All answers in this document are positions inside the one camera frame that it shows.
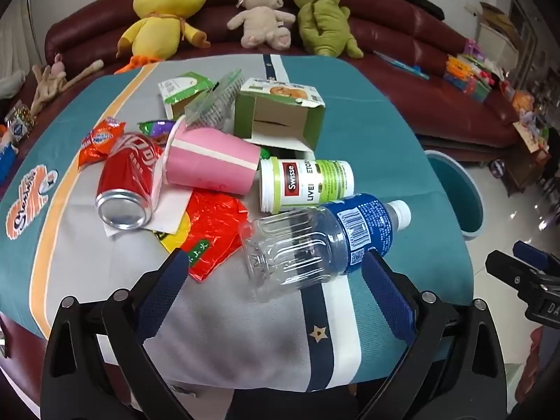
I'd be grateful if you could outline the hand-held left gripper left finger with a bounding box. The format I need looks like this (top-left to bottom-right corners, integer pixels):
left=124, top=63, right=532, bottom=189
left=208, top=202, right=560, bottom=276
left=40, top=248, right=193, bottom=420

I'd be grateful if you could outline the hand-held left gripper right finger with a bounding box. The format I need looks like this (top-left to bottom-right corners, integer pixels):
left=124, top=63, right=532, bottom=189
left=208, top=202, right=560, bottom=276
left=354, top=247, right=508, bottom=420

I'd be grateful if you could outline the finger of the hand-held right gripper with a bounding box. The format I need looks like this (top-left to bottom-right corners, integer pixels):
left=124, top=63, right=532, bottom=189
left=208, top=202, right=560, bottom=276
left=485, top=249, right=543, bottom=292
left=513, top=240, right=560, bottom=275

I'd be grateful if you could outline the red yellow snack bag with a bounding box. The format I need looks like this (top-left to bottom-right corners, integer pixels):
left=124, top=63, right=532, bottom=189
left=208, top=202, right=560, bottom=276
left=151, top=188, right=248, bottom=281

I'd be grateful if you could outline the white paper napkin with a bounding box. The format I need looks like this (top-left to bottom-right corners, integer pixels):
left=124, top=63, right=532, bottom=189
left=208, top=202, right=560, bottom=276
left=104, top=179, right=195, bottom=239

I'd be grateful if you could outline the teal trash bin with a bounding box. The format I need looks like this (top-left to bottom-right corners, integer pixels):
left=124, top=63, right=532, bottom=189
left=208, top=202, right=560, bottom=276
left=423, top=149, right=485, bottom=242

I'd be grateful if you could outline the clear plastic bottle blue label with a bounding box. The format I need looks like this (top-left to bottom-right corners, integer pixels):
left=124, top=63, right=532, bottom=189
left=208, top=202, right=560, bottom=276
left=238, top=192, right=412, bottom=303

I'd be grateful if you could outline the red soda can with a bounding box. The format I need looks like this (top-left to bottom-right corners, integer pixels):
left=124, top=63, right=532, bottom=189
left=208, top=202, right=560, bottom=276
left=95, top=132, right=166, bottom=229

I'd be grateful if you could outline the pink paper cup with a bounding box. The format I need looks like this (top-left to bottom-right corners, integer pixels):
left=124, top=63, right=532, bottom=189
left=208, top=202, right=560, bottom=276
left=156, top=117, right=262, bottom=195

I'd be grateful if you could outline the white supplement bottle green label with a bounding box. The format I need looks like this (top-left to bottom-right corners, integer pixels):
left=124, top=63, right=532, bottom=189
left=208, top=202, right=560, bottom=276
left=259, top=156, right=355, bottom=214

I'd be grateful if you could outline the purple green wrapper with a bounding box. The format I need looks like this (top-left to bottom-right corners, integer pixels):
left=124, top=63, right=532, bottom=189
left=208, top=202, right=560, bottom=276
left=138, top=119, right=180, bottom=147

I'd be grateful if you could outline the orange snack wrapper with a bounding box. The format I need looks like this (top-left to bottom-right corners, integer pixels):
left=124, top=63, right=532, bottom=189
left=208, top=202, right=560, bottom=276
left=78, top=116, right=127, bottom=171

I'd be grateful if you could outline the clear plastic packaging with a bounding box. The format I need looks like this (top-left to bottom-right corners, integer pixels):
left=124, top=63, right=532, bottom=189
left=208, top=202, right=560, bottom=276
left=184, top=69, right=245, bottom=132

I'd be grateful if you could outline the small green white carton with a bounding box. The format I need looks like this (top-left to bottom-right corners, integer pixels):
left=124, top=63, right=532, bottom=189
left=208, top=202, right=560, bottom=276
left=157, top=73, right=215, bottom=120

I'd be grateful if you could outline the green cardboard box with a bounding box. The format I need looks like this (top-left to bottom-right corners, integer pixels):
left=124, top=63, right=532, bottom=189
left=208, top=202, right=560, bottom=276
left=233, top=78, right=327, bottom=152

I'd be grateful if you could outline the teal and grey tablecloth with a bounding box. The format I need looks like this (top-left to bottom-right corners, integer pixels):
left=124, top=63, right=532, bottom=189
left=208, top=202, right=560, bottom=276
left=0, top=54, right=475, bottom=392

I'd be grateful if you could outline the colourful toy pile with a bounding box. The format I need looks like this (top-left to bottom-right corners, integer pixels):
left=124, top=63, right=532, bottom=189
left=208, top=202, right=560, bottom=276
left=444, top=39, right=495, bottom=103

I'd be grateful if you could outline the blue orange cartoon doll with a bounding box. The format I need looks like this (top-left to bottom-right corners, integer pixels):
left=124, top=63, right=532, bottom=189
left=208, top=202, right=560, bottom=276
left=0, top=125, right=20, bottom=184

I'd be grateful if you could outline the shiny patterned packet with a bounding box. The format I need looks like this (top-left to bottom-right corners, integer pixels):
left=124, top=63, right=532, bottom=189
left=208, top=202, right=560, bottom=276
left=4, top=100, right=36, bottom=143

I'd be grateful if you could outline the blue picture book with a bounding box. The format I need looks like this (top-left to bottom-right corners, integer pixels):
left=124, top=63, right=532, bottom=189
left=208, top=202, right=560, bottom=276
left=373, top=50, right=432, bottom=80

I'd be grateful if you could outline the beige long-limbed rabbit plush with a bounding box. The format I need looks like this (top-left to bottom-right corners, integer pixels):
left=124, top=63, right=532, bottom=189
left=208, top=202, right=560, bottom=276
left=30, top=54, right=105, bottom=117

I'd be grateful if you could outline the white cloth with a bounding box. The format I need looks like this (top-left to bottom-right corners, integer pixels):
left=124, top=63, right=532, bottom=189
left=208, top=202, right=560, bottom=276
left=0, top=70, right=27, bottom=99

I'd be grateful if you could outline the maroon leather sofa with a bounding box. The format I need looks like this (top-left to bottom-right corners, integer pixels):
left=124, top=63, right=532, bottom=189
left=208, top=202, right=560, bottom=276
left=44, top=0, right=532, bottom=158

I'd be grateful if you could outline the yellow duck plush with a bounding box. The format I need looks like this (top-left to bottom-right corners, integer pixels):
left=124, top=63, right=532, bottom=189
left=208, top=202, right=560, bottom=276
left=114, top=0, right=211, bottom=75

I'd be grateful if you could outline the green dinosaur plush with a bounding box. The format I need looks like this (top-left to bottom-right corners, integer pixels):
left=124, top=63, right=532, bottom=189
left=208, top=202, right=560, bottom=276
left=291, top=0, right=365, bottom=60

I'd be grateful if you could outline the beige lamb plush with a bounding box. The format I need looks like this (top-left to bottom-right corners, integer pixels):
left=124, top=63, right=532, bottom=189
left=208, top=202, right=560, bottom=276
left=226, top=0, right=296, bottom=51

